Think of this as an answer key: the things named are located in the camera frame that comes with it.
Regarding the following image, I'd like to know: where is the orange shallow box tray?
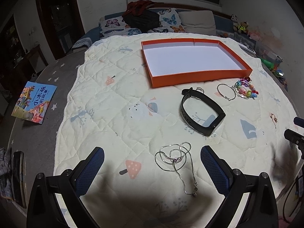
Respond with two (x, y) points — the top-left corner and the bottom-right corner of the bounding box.
(141, 38), (253, 88)

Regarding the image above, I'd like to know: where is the rose gold chain bracelet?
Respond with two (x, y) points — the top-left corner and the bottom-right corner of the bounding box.
(269, 113), (278, 129)

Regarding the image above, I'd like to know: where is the panda plush toy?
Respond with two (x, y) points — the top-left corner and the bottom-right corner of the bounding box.
(231, 14), (238, 24)

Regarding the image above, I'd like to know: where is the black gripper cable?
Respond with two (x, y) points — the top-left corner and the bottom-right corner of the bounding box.
(282, 177), (304, 224)

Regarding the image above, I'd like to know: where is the silver chain necklace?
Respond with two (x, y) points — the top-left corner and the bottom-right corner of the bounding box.
(154, 142), (199, 198)

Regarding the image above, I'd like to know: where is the dark phone on floor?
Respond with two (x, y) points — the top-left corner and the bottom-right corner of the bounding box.
(12, 151), (26, 209)

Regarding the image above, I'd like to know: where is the black fitness wristband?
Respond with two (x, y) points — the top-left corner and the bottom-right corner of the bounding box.
(179, 87), (226, 137)

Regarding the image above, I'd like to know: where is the butterfly print pillow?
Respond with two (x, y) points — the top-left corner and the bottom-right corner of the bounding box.
(99, 16), (142, 39)
(151, 8), (185, 33)

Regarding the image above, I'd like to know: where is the grey beige pillow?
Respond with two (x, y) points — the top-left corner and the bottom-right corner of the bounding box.
(178, 10), (216, 36)

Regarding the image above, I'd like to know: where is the children's picture book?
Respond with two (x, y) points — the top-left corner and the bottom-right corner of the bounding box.
(11, 81), (57, 124)

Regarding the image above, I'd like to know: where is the green toy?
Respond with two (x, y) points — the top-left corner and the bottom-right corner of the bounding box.
(260, 58), (281, 70)

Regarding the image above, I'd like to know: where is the red and black clothes pile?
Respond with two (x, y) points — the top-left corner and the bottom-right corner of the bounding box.
(122, 0), (160, 33)

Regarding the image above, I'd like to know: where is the colourful bead bracelet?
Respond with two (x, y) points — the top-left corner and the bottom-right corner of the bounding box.
(234, 76), (260, 100)

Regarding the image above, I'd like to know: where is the cream quilted blanket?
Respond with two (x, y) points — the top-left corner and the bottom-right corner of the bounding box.
(54, 33), (301, 227)

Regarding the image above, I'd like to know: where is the brown teddy bear toy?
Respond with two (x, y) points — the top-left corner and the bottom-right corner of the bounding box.
(233, 22), (249, 35)

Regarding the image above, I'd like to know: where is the silver hoop earring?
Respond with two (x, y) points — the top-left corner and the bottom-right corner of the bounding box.
(217, 83), (237, 101)

